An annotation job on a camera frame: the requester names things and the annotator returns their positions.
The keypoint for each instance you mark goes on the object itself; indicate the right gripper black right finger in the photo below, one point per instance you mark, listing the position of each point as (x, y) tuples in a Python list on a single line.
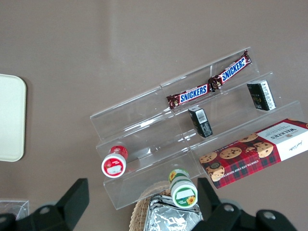
[(216, 214)]

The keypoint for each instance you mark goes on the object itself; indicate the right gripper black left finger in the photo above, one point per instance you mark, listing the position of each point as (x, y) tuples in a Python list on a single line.
[(69, 207)]

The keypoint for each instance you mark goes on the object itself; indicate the light wicker basket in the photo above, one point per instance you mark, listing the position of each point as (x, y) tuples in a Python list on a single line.
[(138, 216)]

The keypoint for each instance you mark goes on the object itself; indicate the beige plastic serving tray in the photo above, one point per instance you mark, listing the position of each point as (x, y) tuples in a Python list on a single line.
[(12, 118)]

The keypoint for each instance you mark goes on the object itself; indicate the green lid yogurt cup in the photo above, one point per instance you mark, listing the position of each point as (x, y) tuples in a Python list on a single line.
[(184, 195)]

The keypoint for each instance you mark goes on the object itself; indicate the silver foil container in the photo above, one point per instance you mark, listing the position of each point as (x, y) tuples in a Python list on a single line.
[(168, 219)]

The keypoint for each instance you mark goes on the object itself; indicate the clear acrylic bottle rack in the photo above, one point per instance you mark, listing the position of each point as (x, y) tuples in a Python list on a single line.
[(12, 208)]

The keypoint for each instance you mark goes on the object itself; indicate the red lid yogurt cup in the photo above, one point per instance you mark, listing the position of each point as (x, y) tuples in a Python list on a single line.
[(113, 166)]

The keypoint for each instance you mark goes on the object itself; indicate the red Walkers shortbread box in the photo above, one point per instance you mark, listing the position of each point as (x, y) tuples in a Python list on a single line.
[(252, 154)]

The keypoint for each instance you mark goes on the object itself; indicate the small black carton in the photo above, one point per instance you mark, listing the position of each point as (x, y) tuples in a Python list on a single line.
[(201, 122), (261, 95)]

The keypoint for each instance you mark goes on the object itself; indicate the clear acrylic stepped stand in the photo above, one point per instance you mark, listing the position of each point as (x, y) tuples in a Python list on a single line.
[(144, 115)]

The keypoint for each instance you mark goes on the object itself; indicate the Snickers chocolate bar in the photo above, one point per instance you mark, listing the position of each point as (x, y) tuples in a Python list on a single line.
[(233, 69), (192, 92)]

